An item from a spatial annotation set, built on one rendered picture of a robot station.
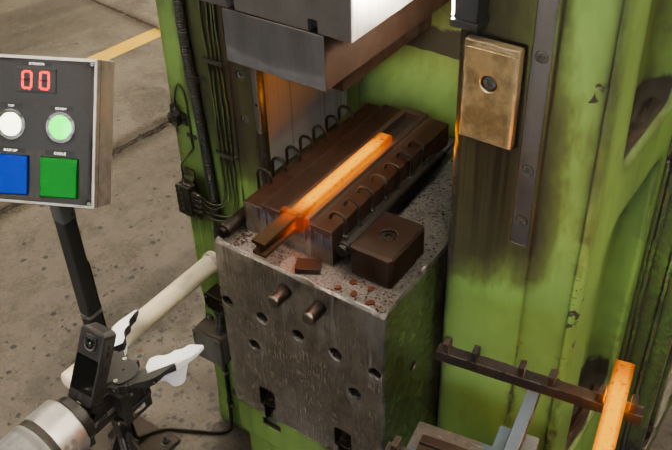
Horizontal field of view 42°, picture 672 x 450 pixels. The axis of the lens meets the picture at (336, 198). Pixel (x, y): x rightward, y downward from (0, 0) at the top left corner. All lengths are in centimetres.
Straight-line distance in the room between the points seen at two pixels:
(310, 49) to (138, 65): 299
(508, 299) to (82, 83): 87
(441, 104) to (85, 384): 97
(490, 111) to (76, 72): 78
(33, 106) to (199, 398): 116
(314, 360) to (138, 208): 176
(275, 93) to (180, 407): 116
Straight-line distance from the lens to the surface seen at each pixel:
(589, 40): 128
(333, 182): 160
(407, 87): 190
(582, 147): 136
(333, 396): 171
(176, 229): 318
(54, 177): 172
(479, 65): 134
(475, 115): 138
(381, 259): 148
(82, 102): 170
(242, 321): 175
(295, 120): 180
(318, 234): 154
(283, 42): 137
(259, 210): 161
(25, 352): 287
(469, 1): 128
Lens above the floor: 194
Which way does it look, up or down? 37 degrees down
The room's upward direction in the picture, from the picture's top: 2 degrees counter-clockwise
